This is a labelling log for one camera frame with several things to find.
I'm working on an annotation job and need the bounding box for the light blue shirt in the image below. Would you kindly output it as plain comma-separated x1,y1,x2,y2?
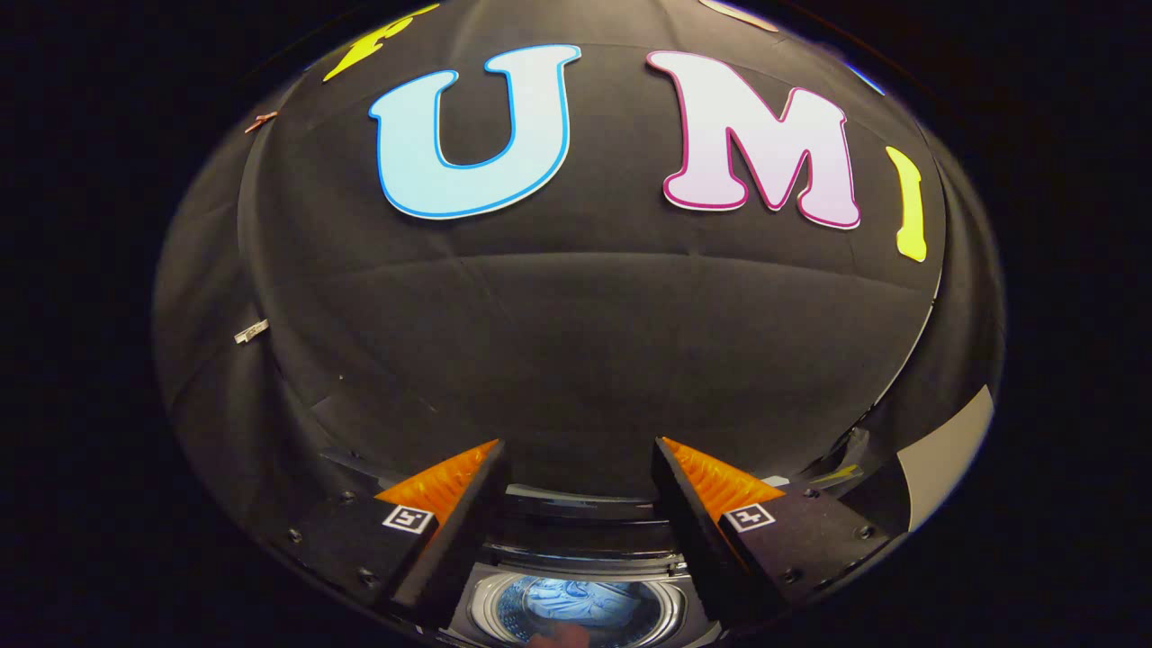
522,580,644,631

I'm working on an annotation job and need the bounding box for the beige cabinet with dark top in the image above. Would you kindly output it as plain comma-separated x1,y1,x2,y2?
765,387,995,534

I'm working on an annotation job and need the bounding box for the dark grey washing machine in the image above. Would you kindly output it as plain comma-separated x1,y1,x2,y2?
443,540,721,648

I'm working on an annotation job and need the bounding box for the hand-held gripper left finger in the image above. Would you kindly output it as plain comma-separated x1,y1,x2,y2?
279,439,510,629

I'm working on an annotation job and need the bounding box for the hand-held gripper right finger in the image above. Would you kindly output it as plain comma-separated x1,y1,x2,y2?
652,437,892,627

